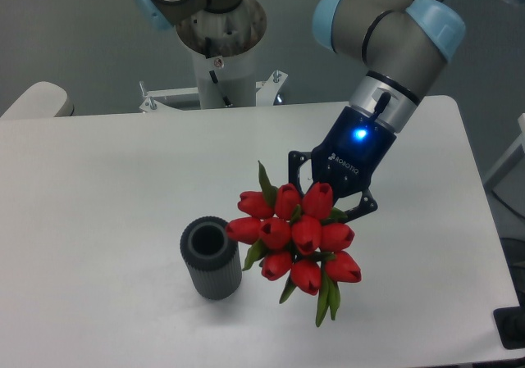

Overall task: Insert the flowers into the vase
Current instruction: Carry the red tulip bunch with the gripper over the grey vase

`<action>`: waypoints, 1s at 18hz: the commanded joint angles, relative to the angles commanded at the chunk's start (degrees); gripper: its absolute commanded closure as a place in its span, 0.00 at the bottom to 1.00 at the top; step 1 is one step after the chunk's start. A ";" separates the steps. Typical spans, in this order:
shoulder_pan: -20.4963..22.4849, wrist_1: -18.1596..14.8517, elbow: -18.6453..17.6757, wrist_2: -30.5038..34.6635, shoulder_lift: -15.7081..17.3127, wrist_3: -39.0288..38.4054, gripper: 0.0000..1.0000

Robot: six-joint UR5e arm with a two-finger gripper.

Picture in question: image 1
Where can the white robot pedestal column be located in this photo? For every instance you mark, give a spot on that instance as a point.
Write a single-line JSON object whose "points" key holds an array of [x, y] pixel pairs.
{"points": [[225, 82]]}

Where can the beige chair back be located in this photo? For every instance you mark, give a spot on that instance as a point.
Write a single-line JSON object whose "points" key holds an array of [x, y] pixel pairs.
{"points": [[41, 100]]}

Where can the black device at table edge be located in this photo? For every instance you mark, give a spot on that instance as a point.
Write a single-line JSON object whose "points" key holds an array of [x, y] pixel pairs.
{"points": [[510, 325]]}

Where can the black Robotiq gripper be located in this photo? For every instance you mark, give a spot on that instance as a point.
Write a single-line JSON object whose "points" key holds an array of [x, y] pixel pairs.
{"points": [[346, 159]]}

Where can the dark grey ribbed vase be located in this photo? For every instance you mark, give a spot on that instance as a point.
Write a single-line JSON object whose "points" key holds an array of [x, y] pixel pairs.
{"points": [[212, 258]]}

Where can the white pedestal base frame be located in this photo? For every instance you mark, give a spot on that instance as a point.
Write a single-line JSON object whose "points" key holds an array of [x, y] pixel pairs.
{"points": [[268, 93]]}

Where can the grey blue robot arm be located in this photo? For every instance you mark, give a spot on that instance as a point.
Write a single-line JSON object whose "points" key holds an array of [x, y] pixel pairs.
{"points": [[404, 44]]}

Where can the red tulip bouquet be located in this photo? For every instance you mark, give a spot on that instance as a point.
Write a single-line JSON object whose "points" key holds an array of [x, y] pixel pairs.
{"points": [[298, 236]]}

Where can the white furniture at right edge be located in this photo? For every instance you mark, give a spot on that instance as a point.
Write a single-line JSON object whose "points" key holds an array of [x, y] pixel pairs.
{"points": [[507, 161]]}

